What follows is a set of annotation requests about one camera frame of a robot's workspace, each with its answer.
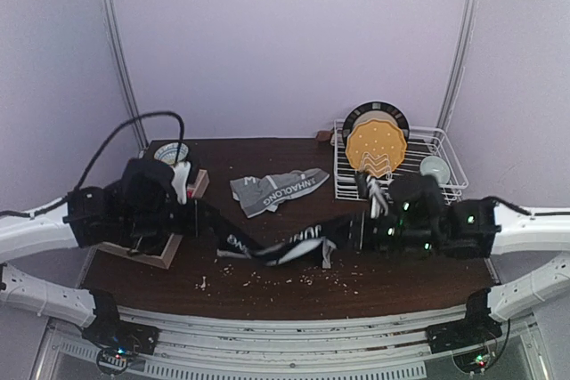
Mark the aluminium rail front frame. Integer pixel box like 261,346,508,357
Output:
33,303,553,380

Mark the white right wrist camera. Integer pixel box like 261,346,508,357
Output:
354,171,389,219

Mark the aluminium corner post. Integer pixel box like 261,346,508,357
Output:
436,0,479,131
92,0,150,150

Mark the blue yellow patterned bowl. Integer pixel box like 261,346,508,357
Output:
153,141,190,166

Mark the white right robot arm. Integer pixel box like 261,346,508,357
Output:
354,172,569,324

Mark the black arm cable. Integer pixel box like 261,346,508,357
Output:
0,111,186,216
484,195,535,216

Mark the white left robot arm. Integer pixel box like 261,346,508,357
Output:
1,158,211,329

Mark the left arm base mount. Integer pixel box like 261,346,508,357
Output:
80,290,159,377

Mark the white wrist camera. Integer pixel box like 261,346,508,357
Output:
171,161,191,206
354,171,389,219

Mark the yellow scalloped plate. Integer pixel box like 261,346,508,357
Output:
345,119,407,178

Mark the black underwear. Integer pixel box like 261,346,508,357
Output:
194,201,360,270

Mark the left aluminium corner post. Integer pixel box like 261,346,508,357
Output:
92,0,150,150

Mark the pale green glass bowl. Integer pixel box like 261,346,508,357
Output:
419,155,451,185

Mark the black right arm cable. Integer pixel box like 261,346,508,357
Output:
484,195,535,216

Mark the black rimmed plate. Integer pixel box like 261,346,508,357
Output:
341,101,410,143

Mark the wooden compartment organizer box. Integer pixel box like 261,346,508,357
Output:
97,169,209,270

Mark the right aluminium corner post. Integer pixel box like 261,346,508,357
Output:
436,0,479,131

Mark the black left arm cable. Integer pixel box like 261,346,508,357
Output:
0,111,186,216

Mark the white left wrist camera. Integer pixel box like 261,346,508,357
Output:
171,161,191,206

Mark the brown cloth item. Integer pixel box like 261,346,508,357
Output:
315,130,334,142

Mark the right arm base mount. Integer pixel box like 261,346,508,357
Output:
426,288,502,375

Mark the white wire dish rack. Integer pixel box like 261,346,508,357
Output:
332,117,469,211

